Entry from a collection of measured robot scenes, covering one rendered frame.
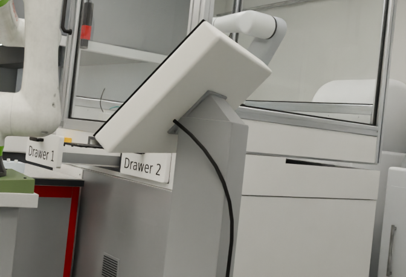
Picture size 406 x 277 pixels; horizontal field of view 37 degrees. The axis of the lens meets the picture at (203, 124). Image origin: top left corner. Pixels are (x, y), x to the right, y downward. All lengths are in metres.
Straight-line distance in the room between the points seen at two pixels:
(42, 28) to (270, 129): 0.82
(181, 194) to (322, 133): 1.06
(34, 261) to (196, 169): 1.25
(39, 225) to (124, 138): 1.28
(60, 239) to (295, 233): 0.90
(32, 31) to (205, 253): 0.88
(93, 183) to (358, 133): 1.05
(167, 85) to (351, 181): 1.40
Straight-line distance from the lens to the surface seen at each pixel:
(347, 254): 2.48
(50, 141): 2.19
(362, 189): 2.49
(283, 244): 2.22
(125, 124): 1.17
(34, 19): 1.86
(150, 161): 2.04
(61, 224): 2.46
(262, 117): 2.08
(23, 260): 2.43
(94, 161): 2.21
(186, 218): 1.32
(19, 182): 1.86
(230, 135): 1.29
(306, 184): 2.25
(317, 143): 2.28
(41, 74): 1.86
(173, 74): 1.14
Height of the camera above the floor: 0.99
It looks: 1 degrees up
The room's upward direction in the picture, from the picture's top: 6 degrees clockwise
